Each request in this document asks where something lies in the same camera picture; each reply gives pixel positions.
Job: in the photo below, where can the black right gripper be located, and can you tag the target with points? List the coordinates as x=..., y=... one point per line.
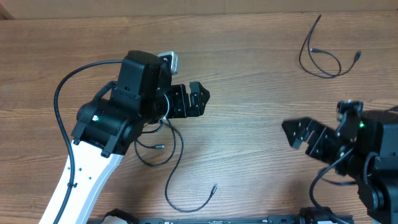
x=316, y=134

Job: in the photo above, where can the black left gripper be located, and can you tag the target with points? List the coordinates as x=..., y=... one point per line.
x=196, y=105

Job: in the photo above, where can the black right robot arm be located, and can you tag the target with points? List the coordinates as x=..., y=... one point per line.
x=363, y=147

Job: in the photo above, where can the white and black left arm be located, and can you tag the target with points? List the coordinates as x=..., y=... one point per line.
x=105, y=129

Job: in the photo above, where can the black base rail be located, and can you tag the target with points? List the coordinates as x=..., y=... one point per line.
x=307, y=215

